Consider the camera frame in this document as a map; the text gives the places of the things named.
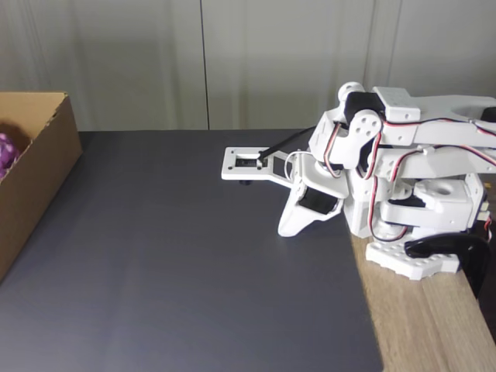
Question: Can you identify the pink purple bumpy ball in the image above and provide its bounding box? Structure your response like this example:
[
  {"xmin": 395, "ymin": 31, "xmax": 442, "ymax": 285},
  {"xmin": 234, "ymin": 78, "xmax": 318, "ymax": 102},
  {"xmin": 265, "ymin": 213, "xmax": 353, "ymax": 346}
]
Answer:
[{"xmin": 0, "ymin": 132, "xmax": 22, "ymax": 181}]

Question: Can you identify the brown cardboard box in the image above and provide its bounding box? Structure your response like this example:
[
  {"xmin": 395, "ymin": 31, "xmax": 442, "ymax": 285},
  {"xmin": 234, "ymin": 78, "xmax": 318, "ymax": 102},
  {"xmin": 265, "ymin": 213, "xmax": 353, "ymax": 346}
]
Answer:
[{"xmin": 0, "ymin": 91, "xmax": 84, "ymax": 286}]

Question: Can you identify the dark grey table mat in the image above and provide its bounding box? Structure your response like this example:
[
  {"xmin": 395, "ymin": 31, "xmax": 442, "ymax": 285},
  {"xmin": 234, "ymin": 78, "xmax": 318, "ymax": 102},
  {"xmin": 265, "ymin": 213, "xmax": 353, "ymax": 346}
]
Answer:
[{"xmin": 0, "ymin": 129, "xmax": 385, "ymax": 372}]

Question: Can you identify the black table clamp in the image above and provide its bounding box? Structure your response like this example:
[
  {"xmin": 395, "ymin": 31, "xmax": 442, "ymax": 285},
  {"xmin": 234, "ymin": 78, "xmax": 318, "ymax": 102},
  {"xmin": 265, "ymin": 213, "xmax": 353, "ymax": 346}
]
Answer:
[{"xmin": 403, "ymin": 231, "xmax": 493, "ymax": 300}]

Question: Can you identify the red white black servo wire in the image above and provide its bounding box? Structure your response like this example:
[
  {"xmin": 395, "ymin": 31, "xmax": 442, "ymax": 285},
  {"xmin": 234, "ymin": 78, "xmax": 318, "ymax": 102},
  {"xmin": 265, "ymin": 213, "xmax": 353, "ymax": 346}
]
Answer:
[
  {"xmin": 367, "ymin": 149, "xmax": 431, "ymax": 241},
  {"xmin": 322, "ymin": 122, "xmax": 352, "ymax": 179}
]

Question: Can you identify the black camera cable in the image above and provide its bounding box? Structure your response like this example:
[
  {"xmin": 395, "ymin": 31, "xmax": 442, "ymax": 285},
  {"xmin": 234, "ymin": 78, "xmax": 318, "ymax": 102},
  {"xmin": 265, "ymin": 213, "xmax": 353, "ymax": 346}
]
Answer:
[{"xmin": 257, "ymin": 126, "xmax": 322, "ymax": 163}]

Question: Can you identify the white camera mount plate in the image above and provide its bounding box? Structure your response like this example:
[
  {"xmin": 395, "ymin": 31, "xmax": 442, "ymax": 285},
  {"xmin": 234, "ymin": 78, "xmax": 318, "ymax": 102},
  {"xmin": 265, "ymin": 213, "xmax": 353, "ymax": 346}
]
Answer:
[{"xmin": 221, "ymin": 146, "xmax": 298, "ymax": 188}]

